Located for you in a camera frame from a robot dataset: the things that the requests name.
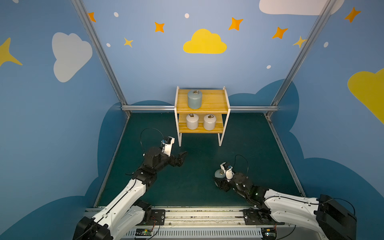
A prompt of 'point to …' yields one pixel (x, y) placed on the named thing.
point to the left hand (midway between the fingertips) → (180, 147)
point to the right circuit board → (269, 233)
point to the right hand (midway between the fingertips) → (220, 172)
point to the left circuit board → (143, 232)
